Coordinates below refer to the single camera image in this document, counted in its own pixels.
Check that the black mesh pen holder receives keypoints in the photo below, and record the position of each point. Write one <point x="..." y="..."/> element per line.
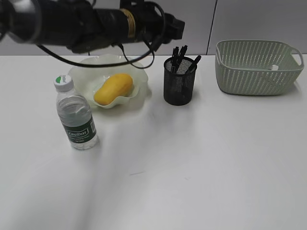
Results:
<point x="178" y="87"/>

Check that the yellow mango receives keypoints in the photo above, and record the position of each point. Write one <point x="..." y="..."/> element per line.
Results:
<point x="117" y="85"/>

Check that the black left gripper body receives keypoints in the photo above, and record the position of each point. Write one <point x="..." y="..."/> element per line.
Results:
<point x="158" y="26"/>

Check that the black marker pen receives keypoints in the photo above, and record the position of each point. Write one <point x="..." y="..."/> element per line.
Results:
<point x="194" y="63"/>
<point x="174" y="63"/>
<point x="180" y="56"/>

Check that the frosted green wavy plate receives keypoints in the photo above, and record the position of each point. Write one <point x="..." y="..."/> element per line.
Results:
<point x="89" y="80"/>

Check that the clear water bottle green label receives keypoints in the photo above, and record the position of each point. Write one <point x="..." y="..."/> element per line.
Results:
<point x="75" y="114"/>

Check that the pale green plastic basket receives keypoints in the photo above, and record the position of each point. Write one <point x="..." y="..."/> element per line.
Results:
<point x="243" y="67"/>

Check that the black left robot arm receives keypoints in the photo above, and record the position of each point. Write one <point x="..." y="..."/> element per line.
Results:
<point x="82" y="28"/>

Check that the waste paper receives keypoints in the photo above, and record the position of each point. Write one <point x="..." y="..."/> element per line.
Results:
<point x="274" y="67"/>

